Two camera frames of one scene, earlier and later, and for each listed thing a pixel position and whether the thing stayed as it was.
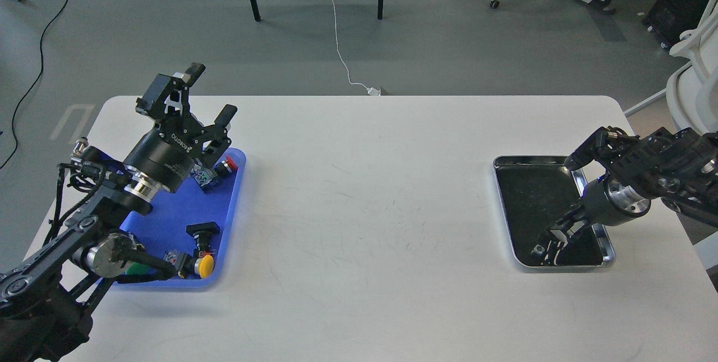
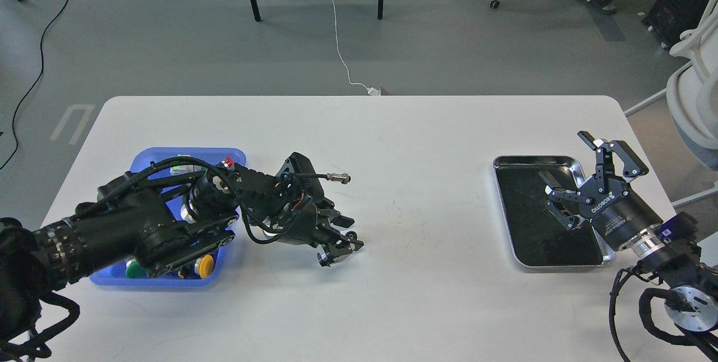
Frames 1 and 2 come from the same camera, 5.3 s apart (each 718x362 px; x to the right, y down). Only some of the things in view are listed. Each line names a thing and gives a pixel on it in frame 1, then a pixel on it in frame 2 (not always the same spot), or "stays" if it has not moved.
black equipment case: (682, 5) stays
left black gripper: (167, 156) -> (309, 224)
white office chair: (691, 94) stays
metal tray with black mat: (535, 191) stays
